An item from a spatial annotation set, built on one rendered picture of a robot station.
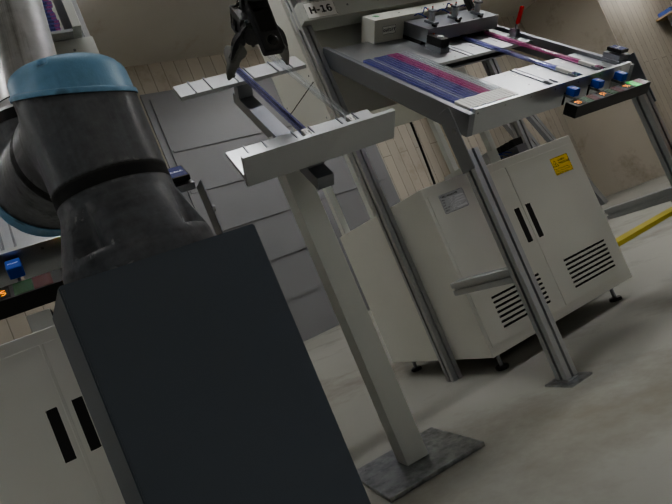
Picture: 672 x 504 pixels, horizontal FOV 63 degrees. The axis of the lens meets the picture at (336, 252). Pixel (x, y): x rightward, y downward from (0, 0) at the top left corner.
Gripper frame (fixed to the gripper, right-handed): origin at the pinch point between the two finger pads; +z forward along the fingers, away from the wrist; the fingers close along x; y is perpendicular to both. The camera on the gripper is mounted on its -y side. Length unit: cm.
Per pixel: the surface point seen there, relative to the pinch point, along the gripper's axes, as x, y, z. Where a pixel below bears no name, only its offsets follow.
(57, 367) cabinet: 64, -31, 37
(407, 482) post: 7, -87, 41
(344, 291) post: 1, -46, 28
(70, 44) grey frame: 35, 52, 16
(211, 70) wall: -112, 393, 293
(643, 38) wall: -749, 299, 351
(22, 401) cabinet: 72, -34, 39
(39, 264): 56, -29, 4
